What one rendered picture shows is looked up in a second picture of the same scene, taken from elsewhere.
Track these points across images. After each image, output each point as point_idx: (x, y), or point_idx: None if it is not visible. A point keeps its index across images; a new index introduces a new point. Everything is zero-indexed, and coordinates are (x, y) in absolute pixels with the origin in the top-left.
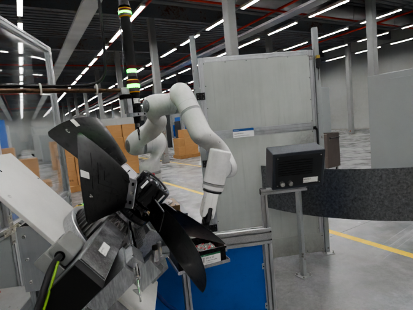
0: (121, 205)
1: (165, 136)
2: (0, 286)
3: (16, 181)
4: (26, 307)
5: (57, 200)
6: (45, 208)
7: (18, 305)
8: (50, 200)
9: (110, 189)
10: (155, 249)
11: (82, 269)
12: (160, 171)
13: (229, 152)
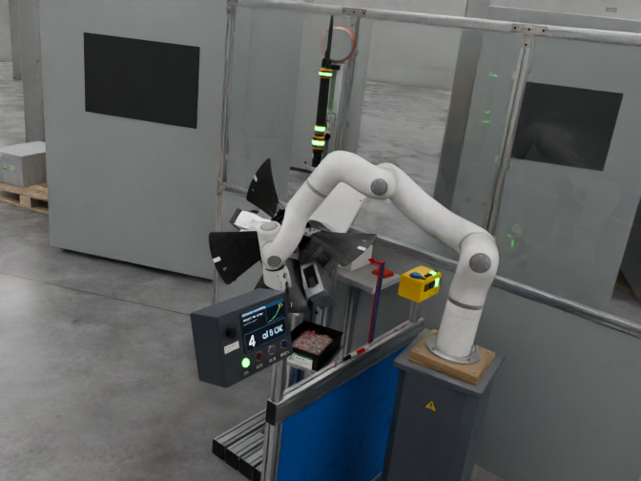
0: (271, 215)
1: (469, 254)
2: (440, 304)
3: (339, 190)
4: (349, 282)
5: (342, 218)
6: (324, 212)
7: (349, 277)
8: (338, 213)
9: (264, 197)
10: None
11: (236, 211)
12: (452, 302)
13: (257, 229)
